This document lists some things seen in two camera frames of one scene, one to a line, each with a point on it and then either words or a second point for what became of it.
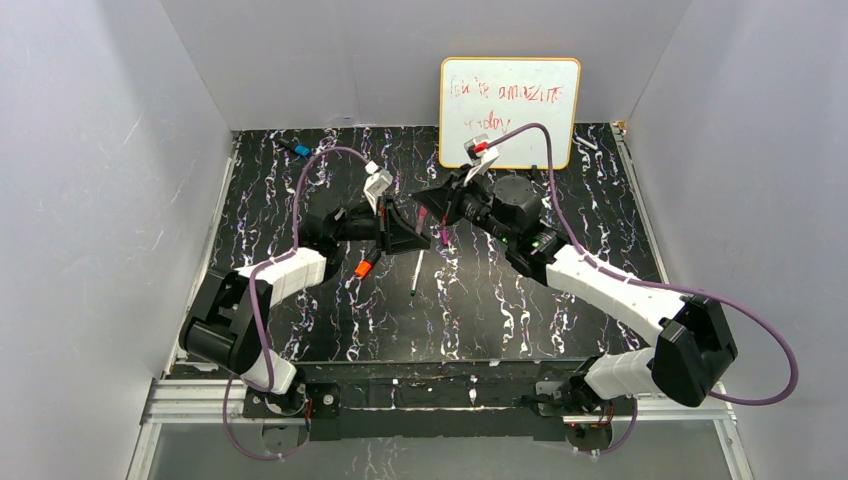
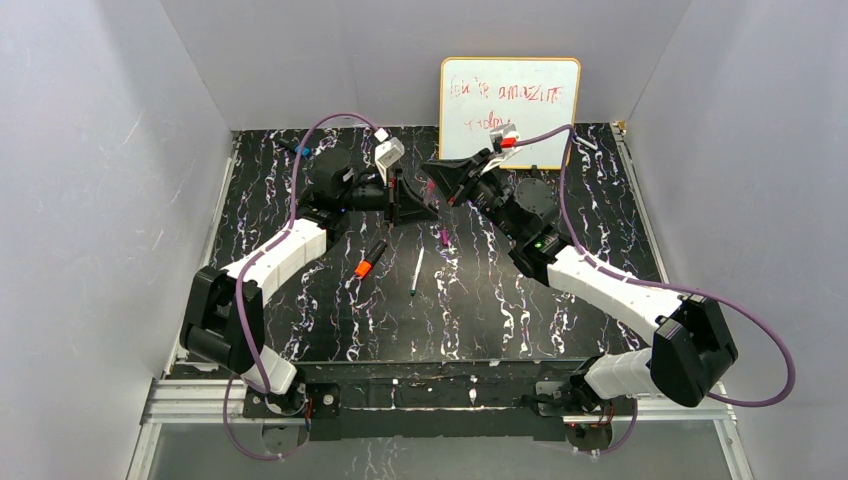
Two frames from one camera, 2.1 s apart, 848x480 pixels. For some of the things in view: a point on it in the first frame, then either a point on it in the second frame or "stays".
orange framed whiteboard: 494,95 stays
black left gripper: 385,226 to 394,196
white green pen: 417,271 stays
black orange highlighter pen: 365,265 stays
